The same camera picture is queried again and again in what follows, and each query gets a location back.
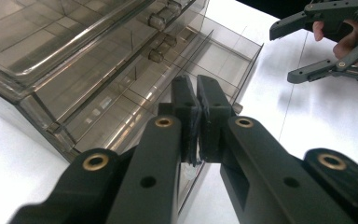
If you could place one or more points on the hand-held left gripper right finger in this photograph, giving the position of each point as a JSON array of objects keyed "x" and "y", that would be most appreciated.
[{"x": 214, "y": 124}]

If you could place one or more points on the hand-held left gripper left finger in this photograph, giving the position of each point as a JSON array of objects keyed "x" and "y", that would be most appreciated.
[{"x": 188, "y": 124}]

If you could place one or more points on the smoky clear drawer cabinet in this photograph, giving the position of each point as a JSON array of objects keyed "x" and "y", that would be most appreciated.
[{"x": 28, "y": 37}]

